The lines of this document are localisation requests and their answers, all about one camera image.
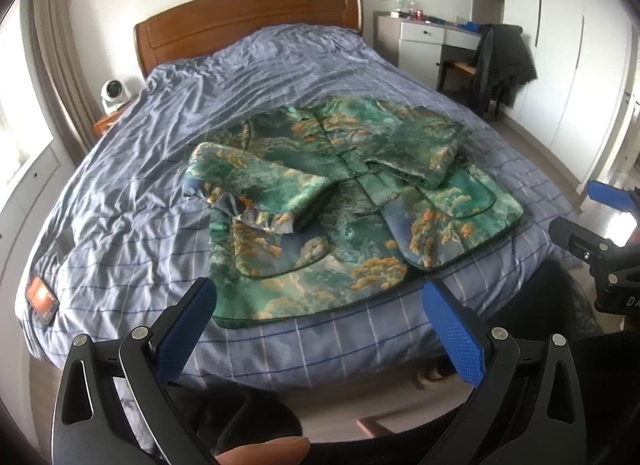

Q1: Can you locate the beige curtain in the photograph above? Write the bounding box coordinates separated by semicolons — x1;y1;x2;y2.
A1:
27;0;102;165

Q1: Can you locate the white wardrobe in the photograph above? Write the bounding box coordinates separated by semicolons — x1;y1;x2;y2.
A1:
503;0;631;184

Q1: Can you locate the brown wooden headboard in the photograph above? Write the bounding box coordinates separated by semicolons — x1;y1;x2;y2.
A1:
134;0;363;76

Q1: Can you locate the white window sill cabinet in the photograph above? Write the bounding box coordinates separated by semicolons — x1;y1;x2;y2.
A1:
0;139;76;291

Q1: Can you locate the wooden nightstand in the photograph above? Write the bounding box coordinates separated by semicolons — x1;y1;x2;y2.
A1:
93;106;127;139

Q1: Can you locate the person's hand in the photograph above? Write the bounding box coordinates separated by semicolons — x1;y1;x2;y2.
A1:
216;437;310;465

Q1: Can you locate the white desk with drawers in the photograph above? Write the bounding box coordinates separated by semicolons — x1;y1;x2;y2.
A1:
373;12;480;89

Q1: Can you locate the green patterned padded jacket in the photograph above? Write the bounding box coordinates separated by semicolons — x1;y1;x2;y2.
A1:
183;96;523;329

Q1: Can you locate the black jacket on chair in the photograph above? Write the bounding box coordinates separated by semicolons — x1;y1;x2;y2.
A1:
469;24;537;118

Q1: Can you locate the smartphone with orange screen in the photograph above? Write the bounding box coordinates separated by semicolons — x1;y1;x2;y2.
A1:
25;277;58;324

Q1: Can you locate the wooden chair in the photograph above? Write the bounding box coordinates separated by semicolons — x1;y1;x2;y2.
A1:
436;60;476;103

